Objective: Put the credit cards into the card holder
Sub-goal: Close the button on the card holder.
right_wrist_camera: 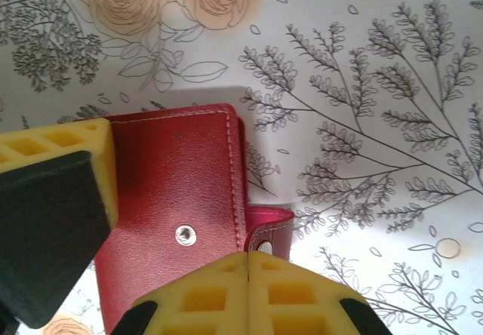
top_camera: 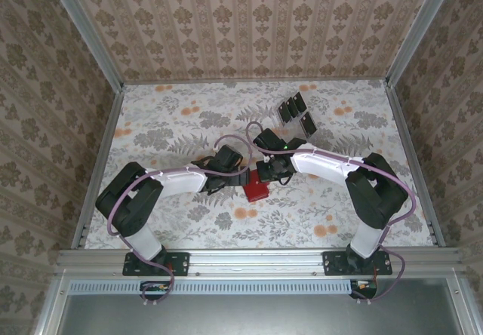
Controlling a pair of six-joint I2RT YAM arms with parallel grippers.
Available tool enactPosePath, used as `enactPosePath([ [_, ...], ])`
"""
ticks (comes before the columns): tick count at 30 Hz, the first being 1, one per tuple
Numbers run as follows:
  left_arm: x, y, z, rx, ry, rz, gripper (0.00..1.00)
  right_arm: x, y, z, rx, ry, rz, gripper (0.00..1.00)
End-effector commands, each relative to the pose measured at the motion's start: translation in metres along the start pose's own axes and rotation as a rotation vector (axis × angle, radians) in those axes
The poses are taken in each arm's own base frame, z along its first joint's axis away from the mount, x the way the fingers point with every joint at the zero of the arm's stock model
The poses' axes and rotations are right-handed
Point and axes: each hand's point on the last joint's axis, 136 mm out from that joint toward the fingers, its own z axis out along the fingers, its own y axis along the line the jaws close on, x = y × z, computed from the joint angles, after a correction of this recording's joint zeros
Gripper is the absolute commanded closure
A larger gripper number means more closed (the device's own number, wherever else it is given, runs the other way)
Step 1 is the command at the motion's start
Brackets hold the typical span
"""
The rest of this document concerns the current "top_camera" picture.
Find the grey slotted cable duct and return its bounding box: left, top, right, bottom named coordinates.
left=69, top=278, right=354, bottom=296

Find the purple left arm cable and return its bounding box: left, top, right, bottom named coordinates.
left=107, top=134, right=253, bottom=308

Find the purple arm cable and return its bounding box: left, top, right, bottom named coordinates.
left=107, top=134, right=253, bottom=308
left=245, top=121, right=417, bottom=306

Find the aluminium table edge rail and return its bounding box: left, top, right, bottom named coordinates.
left=122, top=79, right=389, bottom=86
left=384, top=81, right=447, bottom=248
left=70, top=84, right=125, bottom=251

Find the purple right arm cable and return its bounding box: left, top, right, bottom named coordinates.
left=245, top=121, right=417, bottom=306

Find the black connector board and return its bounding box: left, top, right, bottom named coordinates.
left=349, top=278, right=378, bottom=300
left=139, top=280, right=175, bottom=301

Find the aluminium panel frame bar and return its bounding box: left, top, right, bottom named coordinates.
left=34, top=276, right=68, bottom=335
left=446, top=276, right=477, bottom=335

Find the aluminium corner post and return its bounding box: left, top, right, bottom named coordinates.
left=43, top=0, right=125, bottom=93
left=384, top=0, right=460, bottom=87

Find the floral patterned table cover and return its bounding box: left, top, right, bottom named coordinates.
left=81, top=79, right=435, bottom=250

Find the black battery tray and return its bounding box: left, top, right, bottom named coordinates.
left=277, top=92, right=318, bottom=140

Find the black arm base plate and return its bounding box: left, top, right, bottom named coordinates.
left=122, top=250, right=190, bottom=277
left=323, top=250, right=393, bottom=277

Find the wide aluminium mounting rail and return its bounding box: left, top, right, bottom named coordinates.
left=55, top=247, right=464, bottom=278

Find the grey metal panel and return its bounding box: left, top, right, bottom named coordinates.
left=60, top=293, right=460, bottom=335

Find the red card holder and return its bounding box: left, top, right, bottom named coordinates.
left=242, top=167, right=272, bottom=203

